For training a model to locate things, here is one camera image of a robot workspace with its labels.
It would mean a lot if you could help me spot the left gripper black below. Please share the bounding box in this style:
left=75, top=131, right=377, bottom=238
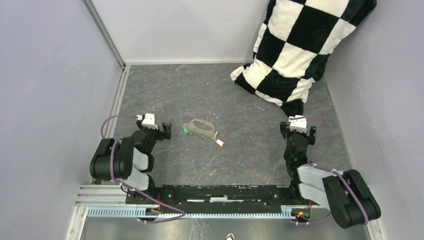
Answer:
left=136, top=120, right=171, bottom=154

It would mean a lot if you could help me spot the red capped key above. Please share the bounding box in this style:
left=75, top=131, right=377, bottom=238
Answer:
left=214, top=132, right=225, bottom=147

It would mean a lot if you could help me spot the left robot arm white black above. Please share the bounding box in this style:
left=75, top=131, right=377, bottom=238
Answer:
left=89, top=120, right=172, bottom=204

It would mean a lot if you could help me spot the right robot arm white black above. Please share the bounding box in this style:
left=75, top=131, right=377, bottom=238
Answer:
left=280, top=115, right=382, bottom=229

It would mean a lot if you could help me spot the black white checkered blanket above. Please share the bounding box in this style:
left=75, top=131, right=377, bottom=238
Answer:
left=230, top=0, right=377, bottom=117

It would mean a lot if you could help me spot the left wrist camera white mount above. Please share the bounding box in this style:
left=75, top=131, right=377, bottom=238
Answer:
left=136, top=113, right=159, bottom=130

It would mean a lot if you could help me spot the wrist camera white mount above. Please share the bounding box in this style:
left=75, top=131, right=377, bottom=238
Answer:
left=288, top=115, right=308, bottom=134
left=136, top=113, right=159, bottom=130

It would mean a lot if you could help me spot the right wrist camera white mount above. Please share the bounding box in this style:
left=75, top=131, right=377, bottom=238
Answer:
left=288, top=115, right=308, bottom=134

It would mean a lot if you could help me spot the white toothed cable duct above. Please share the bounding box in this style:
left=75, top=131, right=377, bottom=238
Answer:
left=86, top=206, right=295, bottom=220

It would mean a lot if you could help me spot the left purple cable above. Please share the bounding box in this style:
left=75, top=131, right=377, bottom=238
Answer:
left=100, top=114, right=186, bottom=225

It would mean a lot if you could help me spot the aluminium corner frame post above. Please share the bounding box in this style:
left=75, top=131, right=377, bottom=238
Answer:
left=82, top=0, right=126, bottom=69

